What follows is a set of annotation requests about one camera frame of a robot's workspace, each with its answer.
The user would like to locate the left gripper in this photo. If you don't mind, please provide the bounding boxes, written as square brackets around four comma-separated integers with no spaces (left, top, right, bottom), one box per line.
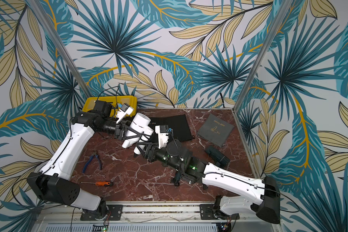
[98,119,144,141]

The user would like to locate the white hair dryer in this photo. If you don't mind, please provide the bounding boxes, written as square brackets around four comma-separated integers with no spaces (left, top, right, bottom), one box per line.
[122,113,154,155]

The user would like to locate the black hair dryer pouch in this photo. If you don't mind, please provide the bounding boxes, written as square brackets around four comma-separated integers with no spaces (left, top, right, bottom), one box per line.
[148,118,165,143]

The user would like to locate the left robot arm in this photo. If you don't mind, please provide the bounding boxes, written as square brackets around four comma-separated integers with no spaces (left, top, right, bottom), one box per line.
[27,101,151,216]

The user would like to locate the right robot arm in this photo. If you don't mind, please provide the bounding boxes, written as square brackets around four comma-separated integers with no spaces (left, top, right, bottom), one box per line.
[134,139,280,224]

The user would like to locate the grey hair dryer pouch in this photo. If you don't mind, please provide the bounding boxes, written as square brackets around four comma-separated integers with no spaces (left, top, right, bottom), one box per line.
[197,114,234,147]

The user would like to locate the yellow black toolbox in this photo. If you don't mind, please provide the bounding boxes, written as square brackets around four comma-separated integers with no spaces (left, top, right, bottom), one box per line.
[82,95,138,117]

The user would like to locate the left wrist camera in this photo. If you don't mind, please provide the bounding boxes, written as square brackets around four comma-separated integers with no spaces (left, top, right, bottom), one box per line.
[116,103,134,124]

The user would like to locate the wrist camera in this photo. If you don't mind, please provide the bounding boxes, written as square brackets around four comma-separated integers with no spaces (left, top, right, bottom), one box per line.
[116,103,134,124]
[155,125,173,149]

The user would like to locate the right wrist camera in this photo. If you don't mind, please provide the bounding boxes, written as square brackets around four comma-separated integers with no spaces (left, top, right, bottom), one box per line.
[155,125,173,149]

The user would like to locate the blue handled pliers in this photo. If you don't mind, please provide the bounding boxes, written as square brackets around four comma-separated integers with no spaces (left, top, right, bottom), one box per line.
[82,153,102,174]

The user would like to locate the plain black drawstring pouch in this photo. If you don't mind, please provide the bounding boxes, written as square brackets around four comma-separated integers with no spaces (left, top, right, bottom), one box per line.
[162,114,195,142]

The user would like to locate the orange handled screwdriver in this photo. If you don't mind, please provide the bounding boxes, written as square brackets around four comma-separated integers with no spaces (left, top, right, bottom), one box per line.
[81,181,114,187]

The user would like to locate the aluminium front rail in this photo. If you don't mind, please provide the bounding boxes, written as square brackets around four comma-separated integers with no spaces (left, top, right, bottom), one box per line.
[31,201,282,224]

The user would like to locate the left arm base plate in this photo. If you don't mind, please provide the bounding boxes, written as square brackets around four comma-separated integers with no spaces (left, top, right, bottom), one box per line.
[80,205,123,222]

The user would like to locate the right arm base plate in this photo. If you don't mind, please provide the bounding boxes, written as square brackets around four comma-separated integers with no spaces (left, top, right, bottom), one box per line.
[199,204,240,220]

